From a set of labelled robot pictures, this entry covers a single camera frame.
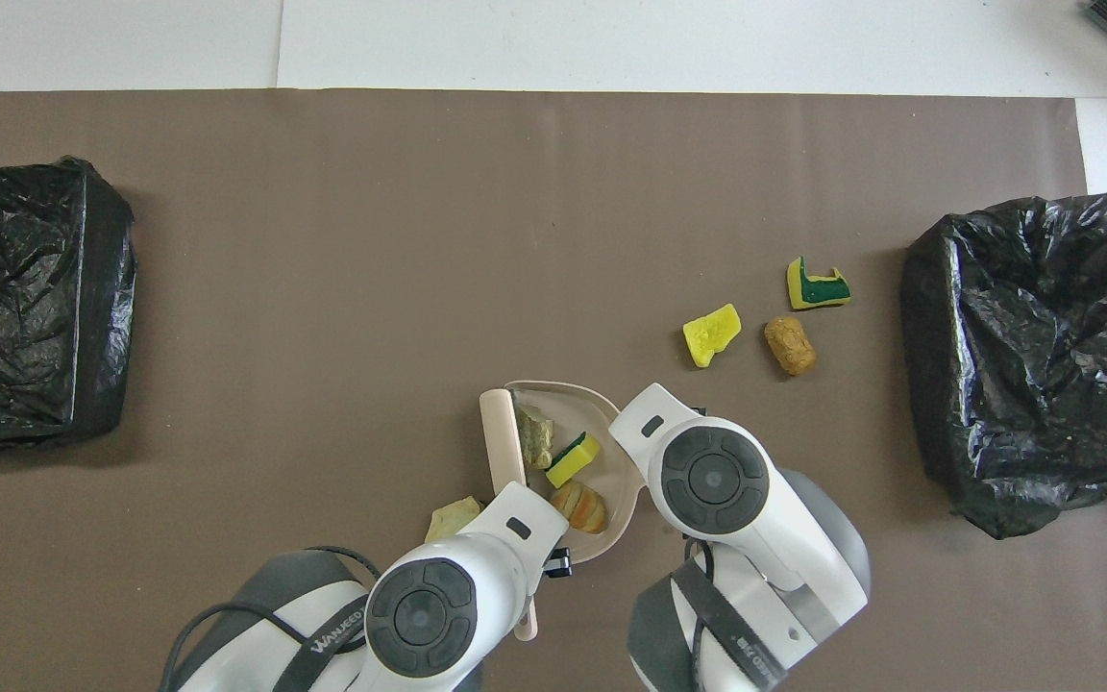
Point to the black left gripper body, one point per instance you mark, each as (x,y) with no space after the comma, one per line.
(558,563)

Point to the beige fake bread piece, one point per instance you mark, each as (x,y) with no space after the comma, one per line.
(453,520)
(535,437)
(580,507)

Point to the beige hand brush black bristles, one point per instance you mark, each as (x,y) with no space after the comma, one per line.
(501,442)

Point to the pale pink plastic dustpan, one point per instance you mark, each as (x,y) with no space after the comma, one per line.
(563,404)

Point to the chunky yellow sponge piece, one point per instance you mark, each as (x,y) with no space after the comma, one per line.
(710,334)

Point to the brown textured bread piece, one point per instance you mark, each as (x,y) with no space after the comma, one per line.
(790,346)

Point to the green and yellow sponge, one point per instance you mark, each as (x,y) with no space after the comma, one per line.
(815,288)

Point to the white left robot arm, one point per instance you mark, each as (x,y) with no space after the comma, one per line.
(438,605)

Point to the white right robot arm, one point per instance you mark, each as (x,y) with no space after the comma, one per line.
(717,481)

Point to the crumpled black bag bin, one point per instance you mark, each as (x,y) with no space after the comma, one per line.
(1024,384)

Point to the brown paper table mat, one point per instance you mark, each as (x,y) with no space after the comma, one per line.
(323,288)

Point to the black bag covered box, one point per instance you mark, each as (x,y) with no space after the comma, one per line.
(25,308)

